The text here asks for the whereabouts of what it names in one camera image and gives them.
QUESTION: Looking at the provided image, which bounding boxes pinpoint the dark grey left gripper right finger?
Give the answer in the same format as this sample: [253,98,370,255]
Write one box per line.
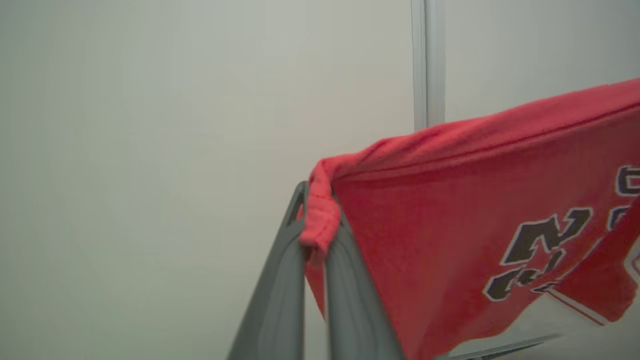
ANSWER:
[324,210,407,360]

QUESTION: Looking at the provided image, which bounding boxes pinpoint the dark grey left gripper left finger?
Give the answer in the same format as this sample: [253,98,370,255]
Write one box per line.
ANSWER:
[227,181,308,360]

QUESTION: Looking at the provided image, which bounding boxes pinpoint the red basketball jersey black lettering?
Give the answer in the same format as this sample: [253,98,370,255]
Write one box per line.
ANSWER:
[299,77,640,360]

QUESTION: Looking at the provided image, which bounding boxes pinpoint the grey baseboard strip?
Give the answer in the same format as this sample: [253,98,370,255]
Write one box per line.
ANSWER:
[439,333,562,360]

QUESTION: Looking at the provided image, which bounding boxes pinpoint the grey metal partition post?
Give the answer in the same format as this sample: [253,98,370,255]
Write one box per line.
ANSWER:
[411,0,447,133]

